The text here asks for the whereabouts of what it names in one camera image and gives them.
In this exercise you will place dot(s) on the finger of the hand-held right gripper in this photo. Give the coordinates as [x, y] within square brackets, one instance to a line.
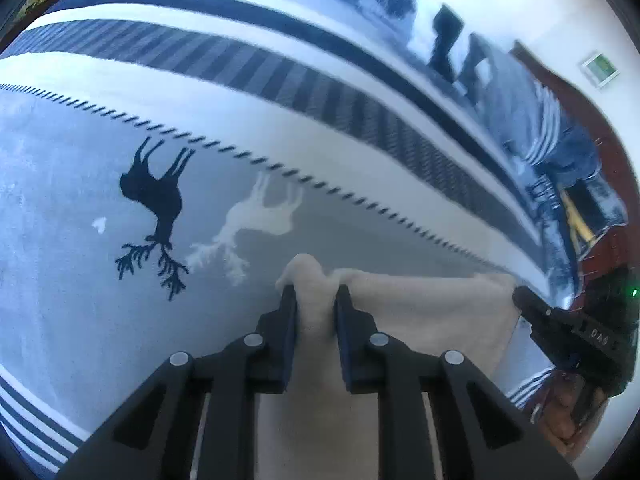
[532, 307]

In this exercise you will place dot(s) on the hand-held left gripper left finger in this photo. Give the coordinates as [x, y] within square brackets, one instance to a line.
[290, 340]

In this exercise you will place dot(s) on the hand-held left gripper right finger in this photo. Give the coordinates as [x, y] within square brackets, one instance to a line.
[342, 340]

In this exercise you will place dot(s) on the beige towel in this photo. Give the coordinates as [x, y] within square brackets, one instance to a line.
[425, 310]

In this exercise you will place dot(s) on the person's right hand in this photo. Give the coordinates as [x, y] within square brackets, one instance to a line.
[557, 410]

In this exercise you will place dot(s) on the blue pillow with yellow stripe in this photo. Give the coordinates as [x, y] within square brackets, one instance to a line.
[590, 205]

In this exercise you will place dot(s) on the grey striped pillow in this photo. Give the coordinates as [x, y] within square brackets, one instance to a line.
[540, 115]

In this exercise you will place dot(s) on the striped deer print blanket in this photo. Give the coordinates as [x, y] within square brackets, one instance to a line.
[150, 85]

